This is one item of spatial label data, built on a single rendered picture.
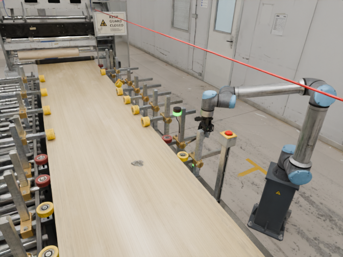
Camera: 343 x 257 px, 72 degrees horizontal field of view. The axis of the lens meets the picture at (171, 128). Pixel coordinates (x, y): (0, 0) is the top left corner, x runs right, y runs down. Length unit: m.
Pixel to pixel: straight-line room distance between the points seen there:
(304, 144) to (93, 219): 1.39
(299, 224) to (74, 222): 2.10
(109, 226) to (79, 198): 0.27
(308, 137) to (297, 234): 1.15
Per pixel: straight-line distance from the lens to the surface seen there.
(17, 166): 1.61
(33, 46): 3.97
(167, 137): 1.86
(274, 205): 2.33
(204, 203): 1.38
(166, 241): 1.21
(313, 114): 1.73
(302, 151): 1.86
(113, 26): 4.04
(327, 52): 4.07
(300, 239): 2.64
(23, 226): 1.51
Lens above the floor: 1.90
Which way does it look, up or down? 30 degrees down
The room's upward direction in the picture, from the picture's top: 2 degrees clockwise
